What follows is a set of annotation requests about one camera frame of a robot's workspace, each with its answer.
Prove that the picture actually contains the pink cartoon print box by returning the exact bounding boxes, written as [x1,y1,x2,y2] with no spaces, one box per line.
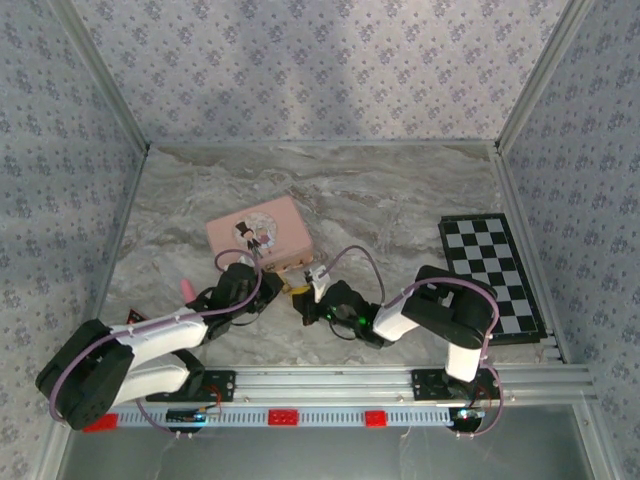
[205,194,316,274]

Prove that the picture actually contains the small green circuit board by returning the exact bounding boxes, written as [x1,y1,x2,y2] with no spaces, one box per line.
[448,406,487,432]
[166,407,210,425]

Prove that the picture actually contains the black white chessboard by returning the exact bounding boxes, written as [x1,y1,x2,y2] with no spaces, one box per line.
[437,213,550,347]

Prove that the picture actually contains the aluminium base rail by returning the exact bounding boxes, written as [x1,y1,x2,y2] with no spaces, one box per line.
[143,363,597,403]

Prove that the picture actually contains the white slotted cable duct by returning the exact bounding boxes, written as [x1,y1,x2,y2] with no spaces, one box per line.
[107,402,482,427]

